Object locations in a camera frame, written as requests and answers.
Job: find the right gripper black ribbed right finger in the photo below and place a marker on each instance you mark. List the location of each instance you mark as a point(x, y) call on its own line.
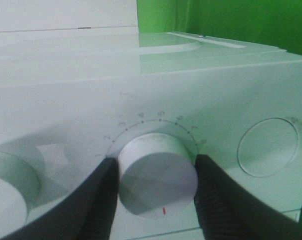
point(226, 211)

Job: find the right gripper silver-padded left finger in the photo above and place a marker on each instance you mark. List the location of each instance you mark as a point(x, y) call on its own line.
point(87, 213)

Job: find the white round door button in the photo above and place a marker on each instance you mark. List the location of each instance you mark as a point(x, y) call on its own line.
point(267, 147)

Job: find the white round knob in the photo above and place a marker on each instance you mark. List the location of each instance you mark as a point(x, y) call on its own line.
point(157, 177)
point(20, 186)

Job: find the white microwave oven body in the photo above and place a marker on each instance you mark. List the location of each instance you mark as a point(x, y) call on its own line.
point(79, 98)

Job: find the green table mat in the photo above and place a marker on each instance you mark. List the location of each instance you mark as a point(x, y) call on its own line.
point(248, 69)

